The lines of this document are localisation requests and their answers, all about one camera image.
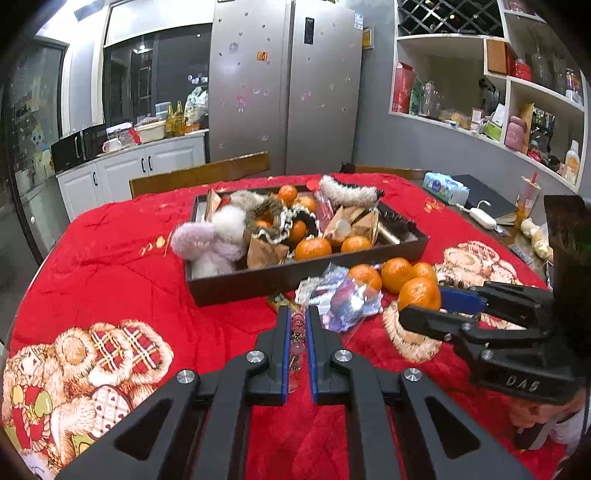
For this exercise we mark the black lace scrunchie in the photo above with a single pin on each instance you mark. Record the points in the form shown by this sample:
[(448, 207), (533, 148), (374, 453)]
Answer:
[(282, 240)]

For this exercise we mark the glass sliding door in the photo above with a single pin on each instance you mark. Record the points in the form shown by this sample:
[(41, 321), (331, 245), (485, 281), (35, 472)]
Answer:
[(32, 138)]

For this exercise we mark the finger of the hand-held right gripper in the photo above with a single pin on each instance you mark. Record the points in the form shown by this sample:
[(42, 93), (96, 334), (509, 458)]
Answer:
[(429, 321), (461, 300)]

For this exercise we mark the orange mandarin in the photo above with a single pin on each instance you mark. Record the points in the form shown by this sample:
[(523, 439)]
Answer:
[(425, 271), (263, 225), (356, 243), (365, 276), (419, 295), (313, 248), (306, 202), (298, 229), (288, 194), (396, 274)]

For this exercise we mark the beige fur scrunchie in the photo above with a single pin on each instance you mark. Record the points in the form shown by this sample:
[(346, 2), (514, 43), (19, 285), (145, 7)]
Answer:
[(247, 198)]

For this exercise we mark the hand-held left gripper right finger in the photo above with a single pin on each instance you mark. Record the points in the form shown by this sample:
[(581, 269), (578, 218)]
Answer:
[(313, 360)]

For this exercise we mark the red gift box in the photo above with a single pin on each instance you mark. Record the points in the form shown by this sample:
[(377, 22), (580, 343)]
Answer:
[(403, 87)]

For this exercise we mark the black microwave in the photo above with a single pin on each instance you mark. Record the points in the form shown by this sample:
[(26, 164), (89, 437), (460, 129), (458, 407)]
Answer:
[(76, 147)]

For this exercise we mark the red round lid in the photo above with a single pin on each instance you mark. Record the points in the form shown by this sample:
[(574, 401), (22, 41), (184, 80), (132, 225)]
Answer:
[(314, 183)]

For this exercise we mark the blue tissue pack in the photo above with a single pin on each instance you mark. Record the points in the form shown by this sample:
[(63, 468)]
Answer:
[(443, 184)]

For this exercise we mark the white plastic bag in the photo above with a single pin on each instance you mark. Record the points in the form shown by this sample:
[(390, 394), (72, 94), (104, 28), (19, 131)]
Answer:
[(196, 106)]

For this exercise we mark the white fluffy hair clip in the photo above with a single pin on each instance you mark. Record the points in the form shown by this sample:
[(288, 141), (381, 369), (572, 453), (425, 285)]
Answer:
[(344, 191)]

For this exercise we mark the red jar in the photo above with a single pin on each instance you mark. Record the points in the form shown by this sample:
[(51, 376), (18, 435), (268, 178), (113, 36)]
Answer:
[(521, 69)]

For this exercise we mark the clear glass jar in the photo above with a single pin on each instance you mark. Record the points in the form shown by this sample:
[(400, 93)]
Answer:
[(429, 99)]

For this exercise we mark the small black bundle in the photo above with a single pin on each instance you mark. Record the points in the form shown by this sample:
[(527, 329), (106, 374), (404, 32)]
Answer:
[(346, 166)]

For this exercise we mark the white wall shelf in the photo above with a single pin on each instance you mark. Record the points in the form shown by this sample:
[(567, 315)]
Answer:
[(461, 44)]

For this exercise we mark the brown knit scrunchie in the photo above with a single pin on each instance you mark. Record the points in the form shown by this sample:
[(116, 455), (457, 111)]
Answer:
[(270, 207)]

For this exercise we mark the pale fluffy scrunchie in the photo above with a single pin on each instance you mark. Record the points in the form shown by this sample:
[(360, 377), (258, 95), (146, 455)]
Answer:
[(217, 259)]

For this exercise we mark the white kitchen cabinet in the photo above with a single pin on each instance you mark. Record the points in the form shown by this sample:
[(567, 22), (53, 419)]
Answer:
[(129, 175)]

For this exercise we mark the white lotion bottle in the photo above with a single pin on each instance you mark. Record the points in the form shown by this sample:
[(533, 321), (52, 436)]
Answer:
[(572, 161)]

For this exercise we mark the dark rectangular tray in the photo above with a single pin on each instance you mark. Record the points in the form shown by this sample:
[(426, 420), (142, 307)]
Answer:
[(258, 286)]

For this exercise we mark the wooden box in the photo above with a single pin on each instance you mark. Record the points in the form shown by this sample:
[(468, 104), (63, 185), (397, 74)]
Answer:
[(496, 56)]

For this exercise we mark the red printed blanket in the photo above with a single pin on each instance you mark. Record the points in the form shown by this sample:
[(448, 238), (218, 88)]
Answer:
[(115, 240)]

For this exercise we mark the yellow glass bottle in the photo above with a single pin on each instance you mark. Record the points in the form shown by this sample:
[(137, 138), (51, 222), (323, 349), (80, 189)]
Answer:
[(180, 119), (170, 121)]

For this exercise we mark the black notebook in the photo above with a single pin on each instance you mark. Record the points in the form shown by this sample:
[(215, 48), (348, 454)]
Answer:
[(485, 196)]

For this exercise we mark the clear plastic packet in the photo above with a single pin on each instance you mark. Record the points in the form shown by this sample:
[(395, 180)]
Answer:
[(346, 300)]

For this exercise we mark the drink cup with straw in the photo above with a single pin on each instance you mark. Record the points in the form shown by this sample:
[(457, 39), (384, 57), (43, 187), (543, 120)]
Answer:
[(526, 198)]

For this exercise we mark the white food bag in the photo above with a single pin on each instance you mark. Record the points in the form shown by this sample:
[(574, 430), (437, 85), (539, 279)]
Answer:
[(538, 237)]

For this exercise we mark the white mug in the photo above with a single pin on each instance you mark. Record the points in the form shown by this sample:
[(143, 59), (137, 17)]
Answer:
[(111, 145)]

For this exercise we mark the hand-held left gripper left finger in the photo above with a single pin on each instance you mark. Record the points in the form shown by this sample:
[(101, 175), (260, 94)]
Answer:
[(289, 350)]

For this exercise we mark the white fluffy scrunchie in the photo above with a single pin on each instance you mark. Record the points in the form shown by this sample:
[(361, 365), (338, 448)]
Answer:
[(228, 221)]

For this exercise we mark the pink container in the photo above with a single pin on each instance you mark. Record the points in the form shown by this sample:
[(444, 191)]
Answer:
[(515, 134)]

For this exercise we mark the wooden chair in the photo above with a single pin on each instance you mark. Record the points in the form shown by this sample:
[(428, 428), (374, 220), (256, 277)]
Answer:
[(198, 177), (392, 171)]

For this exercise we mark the brown snack packet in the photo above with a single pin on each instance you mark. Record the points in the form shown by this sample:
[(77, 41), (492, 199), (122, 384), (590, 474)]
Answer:
[(263, 251), (341, 226), (367, 221), (212, 201)]

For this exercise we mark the black hair claw clip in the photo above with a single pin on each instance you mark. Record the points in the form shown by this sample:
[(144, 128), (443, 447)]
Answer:
[(399, 221)]

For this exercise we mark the person's right hand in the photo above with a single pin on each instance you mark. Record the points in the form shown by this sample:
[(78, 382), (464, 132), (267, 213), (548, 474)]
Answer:
[(535, 410)]

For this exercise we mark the clear pink plastic tube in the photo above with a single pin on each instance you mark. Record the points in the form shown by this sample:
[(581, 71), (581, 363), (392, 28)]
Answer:
[(323, 207)]

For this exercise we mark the white power adapter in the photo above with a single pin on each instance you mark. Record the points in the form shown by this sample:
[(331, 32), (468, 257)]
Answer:
[(480, 214)]

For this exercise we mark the silver double-door fridge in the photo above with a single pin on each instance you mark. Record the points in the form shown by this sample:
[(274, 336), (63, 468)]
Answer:
[(277, 92)]

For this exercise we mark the white basin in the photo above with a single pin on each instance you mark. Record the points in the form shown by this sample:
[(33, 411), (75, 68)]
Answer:
[(151, 131)]

